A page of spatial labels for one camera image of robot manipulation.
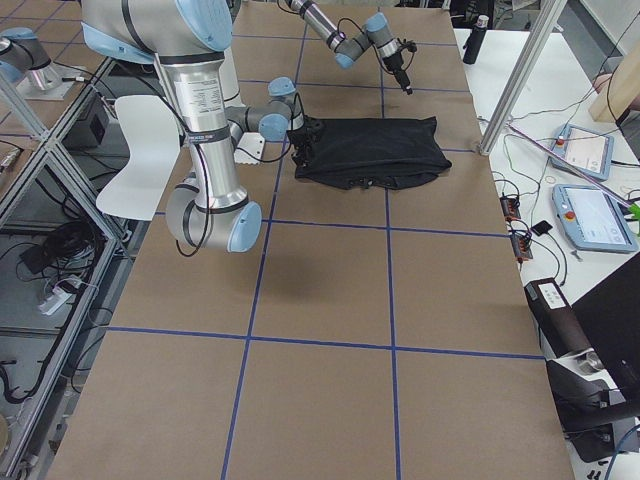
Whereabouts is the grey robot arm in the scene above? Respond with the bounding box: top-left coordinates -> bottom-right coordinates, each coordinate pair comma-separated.
81,1 -> 304,252
286,1 -> 417,95

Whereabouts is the blue teach pendant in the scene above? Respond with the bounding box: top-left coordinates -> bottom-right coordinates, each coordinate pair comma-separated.
552,185 -> 638,253
551,124 -> 614,181

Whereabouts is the black graphic t-shirt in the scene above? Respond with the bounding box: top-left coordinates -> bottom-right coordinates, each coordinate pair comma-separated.
295,117 -> 452,190

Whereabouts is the near blue teach pendant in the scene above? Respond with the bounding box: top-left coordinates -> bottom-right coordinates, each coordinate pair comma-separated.
552,185 -> 638,253

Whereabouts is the aluminium frame post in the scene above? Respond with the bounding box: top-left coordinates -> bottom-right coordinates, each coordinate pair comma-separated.
478,0 -> 567,156

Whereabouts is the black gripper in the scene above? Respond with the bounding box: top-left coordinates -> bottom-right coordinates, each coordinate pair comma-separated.
288,117 -> 325,170
381,38 -> 417,95

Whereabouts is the orange terminal circuit board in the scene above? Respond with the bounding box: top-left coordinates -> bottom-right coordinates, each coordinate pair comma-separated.
499,196 -> 521,221

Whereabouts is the black water bottle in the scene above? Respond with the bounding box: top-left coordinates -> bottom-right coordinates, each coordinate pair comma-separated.
462,15 -> 490,65

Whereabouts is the far blue teach pendant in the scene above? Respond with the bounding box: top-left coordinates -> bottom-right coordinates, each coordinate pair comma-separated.
551,124 -> 614,181

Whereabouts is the small black square pad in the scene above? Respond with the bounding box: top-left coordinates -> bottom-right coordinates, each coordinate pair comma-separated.
530,220 -> 553,236

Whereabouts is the black barcode printer box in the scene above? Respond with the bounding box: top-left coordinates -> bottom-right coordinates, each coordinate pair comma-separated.
524,278 -> 591,357

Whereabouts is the white plastic chair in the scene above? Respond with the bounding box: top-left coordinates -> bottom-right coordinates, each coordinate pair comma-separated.
96,95 -> 180,221

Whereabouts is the green tipped metal rod stand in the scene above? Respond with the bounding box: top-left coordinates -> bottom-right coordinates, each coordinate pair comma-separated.
504,117 -> 640,236

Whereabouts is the neighbour robot arm base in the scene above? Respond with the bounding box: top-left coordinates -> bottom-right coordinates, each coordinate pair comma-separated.
1,27 -> 76,101

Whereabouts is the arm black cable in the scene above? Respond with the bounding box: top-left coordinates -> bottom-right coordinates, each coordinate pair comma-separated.
149,54 -> 221,256

